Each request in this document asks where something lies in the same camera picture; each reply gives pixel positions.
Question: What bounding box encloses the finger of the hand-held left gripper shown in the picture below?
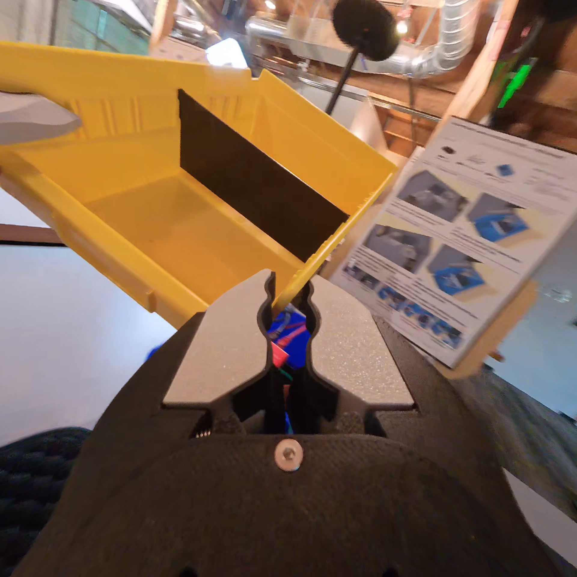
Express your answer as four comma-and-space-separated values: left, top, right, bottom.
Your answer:
0, 92, 83, 146

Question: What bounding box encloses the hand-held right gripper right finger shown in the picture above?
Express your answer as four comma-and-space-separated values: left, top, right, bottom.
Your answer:
288, 275, 415, 424

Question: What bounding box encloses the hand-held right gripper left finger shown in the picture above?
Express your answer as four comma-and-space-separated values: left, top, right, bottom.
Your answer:
163, 269, 289, 424

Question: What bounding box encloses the blue plastic bin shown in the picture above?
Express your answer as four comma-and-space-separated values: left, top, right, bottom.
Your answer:
146, 304, 314, 434

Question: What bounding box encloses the red ethernet cable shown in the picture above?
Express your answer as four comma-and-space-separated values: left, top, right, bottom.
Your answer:
279, 321, 308, 345

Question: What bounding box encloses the yellow plastic bin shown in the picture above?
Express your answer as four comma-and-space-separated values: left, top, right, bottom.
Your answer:
0, 41, 398, 331

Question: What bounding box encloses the white side table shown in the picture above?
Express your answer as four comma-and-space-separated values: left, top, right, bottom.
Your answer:
0, 188, 67, 247

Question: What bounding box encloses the printed instruction sheet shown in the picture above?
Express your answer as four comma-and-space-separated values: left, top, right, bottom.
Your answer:
331, 117, 577, 368

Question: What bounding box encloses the studio light panel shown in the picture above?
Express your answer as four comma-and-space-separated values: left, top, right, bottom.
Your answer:
205, 37, 249, 69

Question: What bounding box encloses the black quilted wrist rest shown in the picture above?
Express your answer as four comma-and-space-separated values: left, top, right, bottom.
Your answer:
0, 427, 94, 574

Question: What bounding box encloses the green exit sign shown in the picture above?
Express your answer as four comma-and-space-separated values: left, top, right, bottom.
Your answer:
497, 64, 533, 110

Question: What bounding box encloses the black floor lamp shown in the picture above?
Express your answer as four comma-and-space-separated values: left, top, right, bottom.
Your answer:
325, 0, 400, 116

